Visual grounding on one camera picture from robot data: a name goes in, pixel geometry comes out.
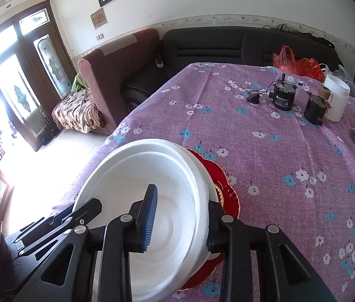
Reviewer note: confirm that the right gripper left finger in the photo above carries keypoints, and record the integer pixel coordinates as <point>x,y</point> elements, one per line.
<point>95,261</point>

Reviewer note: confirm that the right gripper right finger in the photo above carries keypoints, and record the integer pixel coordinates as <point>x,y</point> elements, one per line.
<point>263,256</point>

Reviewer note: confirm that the large white foam bowl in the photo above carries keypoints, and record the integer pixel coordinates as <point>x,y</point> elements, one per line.
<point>213,196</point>

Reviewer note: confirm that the red wedding flower plate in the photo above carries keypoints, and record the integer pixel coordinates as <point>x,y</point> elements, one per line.
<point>230,203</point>

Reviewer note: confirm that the purple floral tablecloth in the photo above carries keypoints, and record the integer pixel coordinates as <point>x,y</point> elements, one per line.
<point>284,169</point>

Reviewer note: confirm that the patterned blanket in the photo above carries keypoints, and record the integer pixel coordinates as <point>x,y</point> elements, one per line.
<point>78,110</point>

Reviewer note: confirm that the wooden glass door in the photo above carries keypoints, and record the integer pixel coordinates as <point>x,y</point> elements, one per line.
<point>36,72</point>

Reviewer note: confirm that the dark jar with cork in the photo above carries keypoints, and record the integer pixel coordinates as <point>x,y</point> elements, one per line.
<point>317,106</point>

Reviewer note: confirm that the maroon armchair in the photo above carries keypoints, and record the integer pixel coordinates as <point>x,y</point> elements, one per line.
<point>108,66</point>

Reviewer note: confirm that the black power adapter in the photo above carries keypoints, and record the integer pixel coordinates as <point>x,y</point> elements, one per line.
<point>254,97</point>

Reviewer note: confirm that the black cylindrical motor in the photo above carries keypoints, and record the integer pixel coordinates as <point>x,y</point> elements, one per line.
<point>283,92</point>

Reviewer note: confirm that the white plastic tub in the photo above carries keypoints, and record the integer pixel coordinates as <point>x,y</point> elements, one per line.
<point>339,93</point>

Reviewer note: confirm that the red plastic bag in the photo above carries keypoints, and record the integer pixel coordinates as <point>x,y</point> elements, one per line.
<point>306,67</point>

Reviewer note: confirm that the black sofa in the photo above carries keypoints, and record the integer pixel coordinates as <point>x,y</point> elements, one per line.
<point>237,45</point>

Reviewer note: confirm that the small wall plaque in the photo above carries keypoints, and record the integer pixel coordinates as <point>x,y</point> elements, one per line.
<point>98,18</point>

